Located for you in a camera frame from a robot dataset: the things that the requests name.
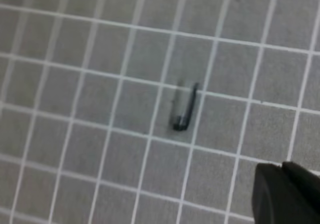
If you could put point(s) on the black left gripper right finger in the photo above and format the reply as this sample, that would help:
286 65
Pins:
303 186

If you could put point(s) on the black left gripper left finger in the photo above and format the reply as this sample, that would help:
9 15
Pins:
275 200

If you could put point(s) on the grey grid tablecloth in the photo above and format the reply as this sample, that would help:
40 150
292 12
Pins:
87 89

